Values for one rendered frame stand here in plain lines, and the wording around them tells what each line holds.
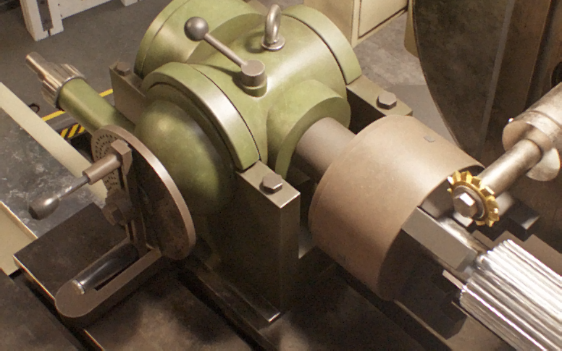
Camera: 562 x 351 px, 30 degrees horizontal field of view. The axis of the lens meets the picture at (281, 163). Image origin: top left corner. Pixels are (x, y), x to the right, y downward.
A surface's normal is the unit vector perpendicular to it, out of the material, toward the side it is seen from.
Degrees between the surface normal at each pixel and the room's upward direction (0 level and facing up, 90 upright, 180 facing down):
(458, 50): 90
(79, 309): 4
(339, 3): 90
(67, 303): 4
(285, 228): 90
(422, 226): 35
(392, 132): 6
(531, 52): 90
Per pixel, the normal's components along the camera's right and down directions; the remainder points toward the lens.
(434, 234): -0.42, -0.24
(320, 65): 0.47, -0.11
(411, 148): 0.07, -0.71
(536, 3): -0.72, 0.52
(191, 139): 0.03, -0.14
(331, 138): -0.14, -0.54
